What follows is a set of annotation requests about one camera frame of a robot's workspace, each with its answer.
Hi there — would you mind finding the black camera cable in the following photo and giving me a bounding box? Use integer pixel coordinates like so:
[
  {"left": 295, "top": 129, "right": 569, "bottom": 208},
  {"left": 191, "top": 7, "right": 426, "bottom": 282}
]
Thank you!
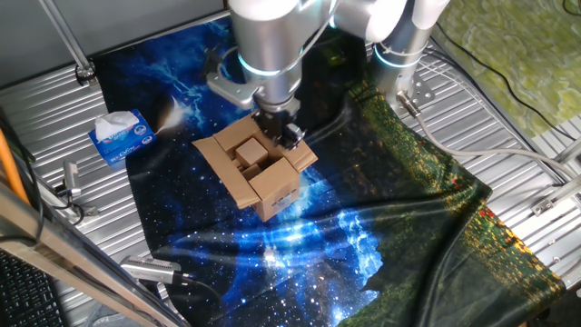
[{"left": 179, "top": 274, "right": 228, "bottom": 327}]

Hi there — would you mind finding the black floor cable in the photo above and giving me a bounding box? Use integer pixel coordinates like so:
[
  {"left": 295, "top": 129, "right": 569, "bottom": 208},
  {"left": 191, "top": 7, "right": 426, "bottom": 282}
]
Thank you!
[{"left": 433, "top": 20, "right": 577, "bottom": 142}]

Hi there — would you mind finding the orange stick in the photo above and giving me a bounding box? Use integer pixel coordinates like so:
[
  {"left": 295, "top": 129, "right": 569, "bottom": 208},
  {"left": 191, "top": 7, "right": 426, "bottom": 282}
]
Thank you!
[{"left": 0, "top": 126, "right": 31, "bottom": 205}]

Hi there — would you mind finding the white tissue sheet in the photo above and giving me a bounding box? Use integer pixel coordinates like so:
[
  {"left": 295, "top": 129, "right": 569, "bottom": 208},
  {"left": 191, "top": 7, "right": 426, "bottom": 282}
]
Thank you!
[{"left": 94, "top": 110, "right": 141, "bottom": 141}]

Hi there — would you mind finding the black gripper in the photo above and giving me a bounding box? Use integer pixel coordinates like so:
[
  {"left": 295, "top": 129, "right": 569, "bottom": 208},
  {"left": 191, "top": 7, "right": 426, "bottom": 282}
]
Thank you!
[{"left": 251, "top": 108, "right": 306, "bottom": 152}]

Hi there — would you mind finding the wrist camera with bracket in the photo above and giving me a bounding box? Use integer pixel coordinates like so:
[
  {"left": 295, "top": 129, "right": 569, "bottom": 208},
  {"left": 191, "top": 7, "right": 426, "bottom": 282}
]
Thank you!
[{"left": 202, "top": 47, "right": 260, "bottom": 111}]

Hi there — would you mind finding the aluminium frame bar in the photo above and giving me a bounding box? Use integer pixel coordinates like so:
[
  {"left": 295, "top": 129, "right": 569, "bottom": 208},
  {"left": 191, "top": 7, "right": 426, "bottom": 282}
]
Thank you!
[{"left": 0, "top": 181, "right": 192, "bottom": 327}]

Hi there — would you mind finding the grey robot hose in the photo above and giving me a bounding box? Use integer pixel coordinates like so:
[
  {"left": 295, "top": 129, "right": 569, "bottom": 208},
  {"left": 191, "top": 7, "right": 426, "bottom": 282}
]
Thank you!
[{"left": 396, "top": 90, "right": 581, "bottom": 181}]

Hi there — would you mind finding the black keyboard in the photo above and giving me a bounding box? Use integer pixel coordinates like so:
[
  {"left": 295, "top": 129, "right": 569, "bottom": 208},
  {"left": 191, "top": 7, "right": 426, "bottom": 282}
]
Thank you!
[{"left": 0, "top": 249, "right": 69, "bottom": 327}]

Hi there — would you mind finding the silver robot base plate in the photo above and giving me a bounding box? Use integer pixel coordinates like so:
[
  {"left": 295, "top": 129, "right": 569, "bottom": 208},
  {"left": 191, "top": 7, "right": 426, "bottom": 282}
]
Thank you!
[{"left": 392, "top": 74, "right": 437, "bottom": 114}]

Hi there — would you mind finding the silver depth camera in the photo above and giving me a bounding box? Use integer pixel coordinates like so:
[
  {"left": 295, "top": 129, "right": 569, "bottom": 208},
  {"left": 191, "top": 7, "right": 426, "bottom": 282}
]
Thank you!
[{"left": 119, "top": 254, "right": 182, "bottom": 286}]

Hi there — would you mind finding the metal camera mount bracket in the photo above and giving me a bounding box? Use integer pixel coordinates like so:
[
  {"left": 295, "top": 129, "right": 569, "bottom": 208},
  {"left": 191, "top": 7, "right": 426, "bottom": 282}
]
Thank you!
[{"left": 54, "top": 181, "right": 100, "bottom": 218}]

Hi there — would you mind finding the grey towel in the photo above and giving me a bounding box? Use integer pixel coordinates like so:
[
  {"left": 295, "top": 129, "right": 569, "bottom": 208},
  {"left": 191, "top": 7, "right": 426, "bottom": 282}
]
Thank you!
[{"left": 84, "top": 302, "right": 153, "bottom": 327}]

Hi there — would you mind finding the thick black cable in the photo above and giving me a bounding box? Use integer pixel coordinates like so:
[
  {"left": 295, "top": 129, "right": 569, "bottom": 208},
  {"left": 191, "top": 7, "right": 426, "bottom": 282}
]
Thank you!
[{"left": 0, "top": 106, "right": 46, "bottom": 242}]

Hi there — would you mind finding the cardboard box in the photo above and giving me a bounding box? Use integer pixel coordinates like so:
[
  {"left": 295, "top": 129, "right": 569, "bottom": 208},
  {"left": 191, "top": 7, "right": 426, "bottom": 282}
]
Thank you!
[{"left": 192, "top": 113, "right": 319, "bottom": 223}]

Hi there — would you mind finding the blue tissue box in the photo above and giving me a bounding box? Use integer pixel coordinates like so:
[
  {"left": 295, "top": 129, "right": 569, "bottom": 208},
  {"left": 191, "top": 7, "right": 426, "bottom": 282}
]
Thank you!
[{"left": 87, "top": 108, "right": 158, "bottom": 165}]

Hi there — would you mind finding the metal stand pole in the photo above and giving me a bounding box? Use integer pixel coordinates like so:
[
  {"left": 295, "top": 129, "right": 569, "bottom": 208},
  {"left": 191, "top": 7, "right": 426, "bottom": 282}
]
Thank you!
[{"left": 38, "top": 0, "right": 99, "bottom": 87}]

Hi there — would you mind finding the galaxy and forest print cloth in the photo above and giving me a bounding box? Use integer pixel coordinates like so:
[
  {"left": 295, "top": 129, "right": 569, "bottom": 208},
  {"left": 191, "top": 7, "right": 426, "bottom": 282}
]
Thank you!
[{"left": 93, "top": 13, "right": 567, "bottom": 327}]

